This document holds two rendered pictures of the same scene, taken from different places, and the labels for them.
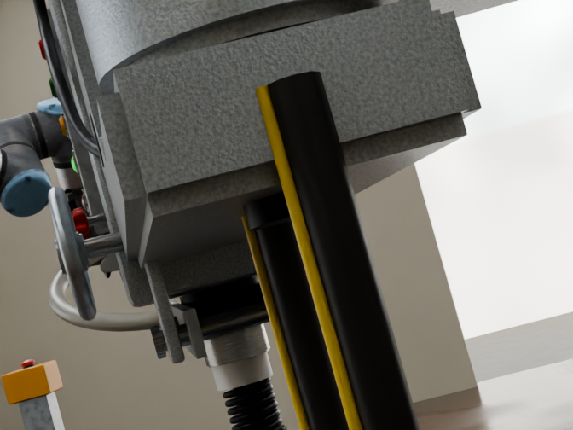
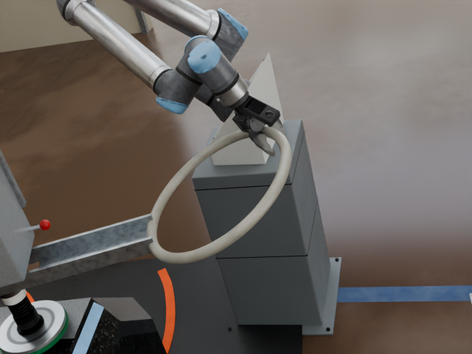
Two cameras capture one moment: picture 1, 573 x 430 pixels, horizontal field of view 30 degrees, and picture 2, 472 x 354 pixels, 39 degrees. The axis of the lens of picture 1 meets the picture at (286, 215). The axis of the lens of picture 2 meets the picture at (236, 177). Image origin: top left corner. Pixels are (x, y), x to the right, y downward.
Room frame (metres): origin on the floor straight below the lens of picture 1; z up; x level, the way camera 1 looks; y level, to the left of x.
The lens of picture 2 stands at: (2.30, -1.29, 2.22)
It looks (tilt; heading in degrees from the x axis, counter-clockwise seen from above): 32 degrees down; 101
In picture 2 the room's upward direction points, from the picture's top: 15 degrees counter-clockwise
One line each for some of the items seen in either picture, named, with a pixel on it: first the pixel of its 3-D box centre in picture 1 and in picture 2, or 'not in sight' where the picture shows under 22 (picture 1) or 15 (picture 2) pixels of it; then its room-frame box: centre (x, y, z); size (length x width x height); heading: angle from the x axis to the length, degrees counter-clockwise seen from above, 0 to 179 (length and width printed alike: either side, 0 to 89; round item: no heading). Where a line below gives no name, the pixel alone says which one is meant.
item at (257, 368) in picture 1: (241, 368); (12, 292); (1.30, 0.10, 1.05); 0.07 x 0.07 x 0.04
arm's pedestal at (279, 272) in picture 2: not in sight; (268, 227); (1.95, 1.03, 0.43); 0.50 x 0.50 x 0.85; 80
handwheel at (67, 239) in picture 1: (104, 245); not in sight; (1.17, 0.20, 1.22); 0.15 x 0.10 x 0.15; 9
